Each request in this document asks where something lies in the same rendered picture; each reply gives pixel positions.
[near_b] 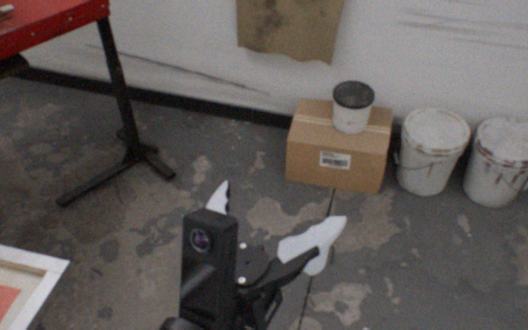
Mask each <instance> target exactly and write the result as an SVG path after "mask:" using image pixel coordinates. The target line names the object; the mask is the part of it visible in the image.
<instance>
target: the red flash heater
mask: <svg viewBox="0 0 528 330"><path fill-rule="evenodd" d="M8 4H11V6H12V7H13V8H14V9H13V10H9V11H6V12H2V11H0V60H2V59H5V58H8V57H11V56H13V55H16V54H18V53H20V52H25V51H27V50H29V48H31V47H34V46H36V45H40V44H42V43H44V42H47V41H49V40H52V39H54V38H57V37H61V36H63V35H65V34H66V33H70V32H72V31H73V30H76V29H78V28H80V27H83V26H85V25H87V24H91V23H93V22H96V21H98V20H100V19H102V18H105V17H108V16H111V12H110V10H109V6H110V3H109V0H0V7H3V6H5V5H8Z"/></svg>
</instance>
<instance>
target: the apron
mask: <svg viewBox="0 0 528 330"><path fill-rule="evenodd" d="M343 3H345V0H236V6H237V47H243V48H246V49H249V50H251V51H254V52H262V53H279V54H284V55H287V56H289V57H291V59H293V60H295V61H298V62H307V61H313V60H320V61H322V62H323V63H326V64H328V65H329V66H331V63H332V58H333V50H334V45H336V40H337V35H338V29H339V21H340V17H341V12H342V9H343Z"/></svg>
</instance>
